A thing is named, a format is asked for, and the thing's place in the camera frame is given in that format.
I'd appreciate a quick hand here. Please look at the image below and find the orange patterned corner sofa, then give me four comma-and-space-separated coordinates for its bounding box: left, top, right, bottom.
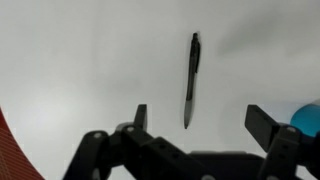
0, 106, 46, 180

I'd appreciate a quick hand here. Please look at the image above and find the blue plastic cup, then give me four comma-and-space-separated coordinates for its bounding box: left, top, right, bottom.
289, 99, 320, 138

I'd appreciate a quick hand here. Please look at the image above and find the black pen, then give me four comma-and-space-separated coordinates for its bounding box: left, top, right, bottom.
183, 31, 202, 130

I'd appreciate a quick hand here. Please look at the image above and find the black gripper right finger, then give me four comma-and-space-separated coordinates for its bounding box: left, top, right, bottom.
244, 104, 320, 180

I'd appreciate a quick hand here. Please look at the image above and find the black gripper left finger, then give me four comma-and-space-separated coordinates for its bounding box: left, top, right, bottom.
63, 103, 208, 180

